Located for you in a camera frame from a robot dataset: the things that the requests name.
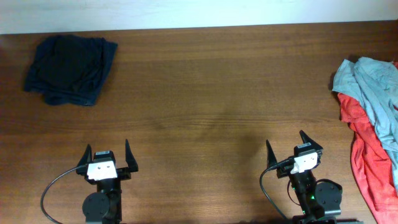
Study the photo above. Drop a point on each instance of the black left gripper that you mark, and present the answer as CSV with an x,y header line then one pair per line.
x,y
132,167

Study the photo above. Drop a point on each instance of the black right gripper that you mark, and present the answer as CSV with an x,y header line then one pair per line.
x,y
306,139

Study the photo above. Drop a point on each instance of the light blue t-shirt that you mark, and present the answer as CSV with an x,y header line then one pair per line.
x,y
373,83

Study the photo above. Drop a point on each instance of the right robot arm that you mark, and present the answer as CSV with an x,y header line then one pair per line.
x,y
319,199

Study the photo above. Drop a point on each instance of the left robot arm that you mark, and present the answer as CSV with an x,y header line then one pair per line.
x,y
103,206

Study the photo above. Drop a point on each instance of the red t-shirt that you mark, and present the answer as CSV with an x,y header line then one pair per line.
x,y
370,163

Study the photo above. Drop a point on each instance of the folded dark navy garment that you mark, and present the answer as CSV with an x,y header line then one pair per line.
x,y
70,69

